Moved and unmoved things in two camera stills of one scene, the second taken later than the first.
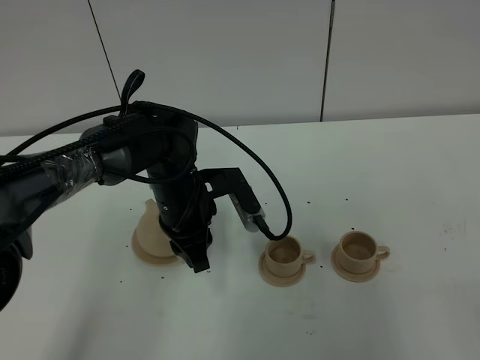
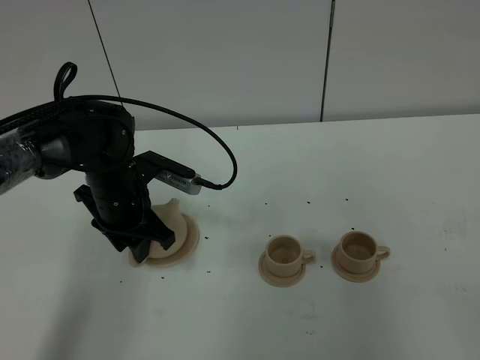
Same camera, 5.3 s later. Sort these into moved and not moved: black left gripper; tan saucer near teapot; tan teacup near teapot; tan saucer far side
Moved: black left gripper
Not moved: tan teacup near teapot; tan saucer near teapot; tan saucer far side
